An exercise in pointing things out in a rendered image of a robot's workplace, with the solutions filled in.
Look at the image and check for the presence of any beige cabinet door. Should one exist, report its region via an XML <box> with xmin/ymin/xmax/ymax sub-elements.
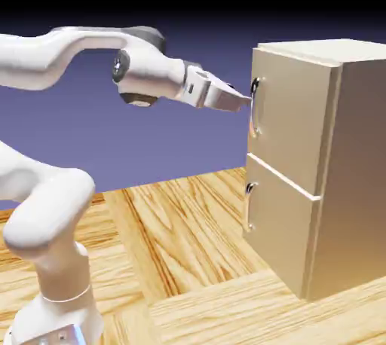
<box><xmin>247</xmin><ymin>47</ymin><xmax>344</xmax><ymax>197</ymax></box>
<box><xmin>243</xmin><ymin>154</ymin><xmax>322</xmax><ymax>301</ymax></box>

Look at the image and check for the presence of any curved silver door handle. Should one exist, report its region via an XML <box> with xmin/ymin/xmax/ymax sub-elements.
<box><xmin>249</xmin><ymin>76</ymin><xmax>262</xmax><ymax>138</ymax></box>
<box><xmin>244</xmin><ymin>182</ymin><xmax>259</xmax><ymax>232</ymax></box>

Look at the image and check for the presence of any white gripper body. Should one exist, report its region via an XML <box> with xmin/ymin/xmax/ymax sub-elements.
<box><xmin>204</xmin><ymin>77</ymin><xmax>252</xmax><ymax>113</ymax></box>

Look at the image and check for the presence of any beige cabinet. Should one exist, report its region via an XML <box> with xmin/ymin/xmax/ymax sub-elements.
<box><xmin>243</xmin><ymin>38</ymin><xmax>386</xmax><ymax>303</ymax></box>

